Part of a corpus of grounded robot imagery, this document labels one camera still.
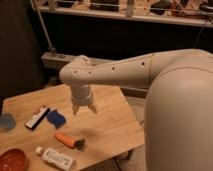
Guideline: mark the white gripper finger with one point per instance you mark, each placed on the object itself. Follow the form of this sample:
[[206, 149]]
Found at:
[[75, 109], [92, 107]]

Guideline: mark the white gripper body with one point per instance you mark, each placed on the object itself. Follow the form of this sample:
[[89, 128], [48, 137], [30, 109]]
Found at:
[[81, 95]]

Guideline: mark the red ceramic bowl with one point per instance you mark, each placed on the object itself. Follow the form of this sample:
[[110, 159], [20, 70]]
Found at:
[[13, 160]]

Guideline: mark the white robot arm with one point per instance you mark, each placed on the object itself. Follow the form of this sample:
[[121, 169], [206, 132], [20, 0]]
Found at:
[[178, 116]]

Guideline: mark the blue sponge block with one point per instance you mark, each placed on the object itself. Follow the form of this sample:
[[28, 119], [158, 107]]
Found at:
[[55, 118]]

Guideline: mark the orange toy carrot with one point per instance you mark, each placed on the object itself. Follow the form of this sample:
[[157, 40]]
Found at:
[[69, 141]]

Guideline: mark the black white red box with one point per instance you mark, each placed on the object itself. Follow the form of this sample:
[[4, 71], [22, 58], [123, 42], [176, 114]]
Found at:
[[37, 117]]

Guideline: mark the grey metal pole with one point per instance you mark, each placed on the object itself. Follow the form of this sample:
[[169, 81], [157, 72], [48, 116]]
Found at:
[[50, 46]]

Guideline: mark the white plastic bottle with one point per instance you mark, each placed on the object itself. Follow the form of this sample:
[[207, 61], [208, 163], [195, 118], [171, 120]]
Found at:
[[54, 157]]

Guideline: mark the light blue cup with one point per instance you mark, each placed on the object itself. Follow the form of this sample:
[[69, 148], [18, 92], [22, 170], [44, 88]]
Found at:
[[7, 121]]

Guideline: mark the grey metal shelf frame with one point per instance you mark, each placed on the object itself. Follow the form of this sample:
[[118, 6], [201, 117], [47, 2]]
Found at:
[[126, 15]]

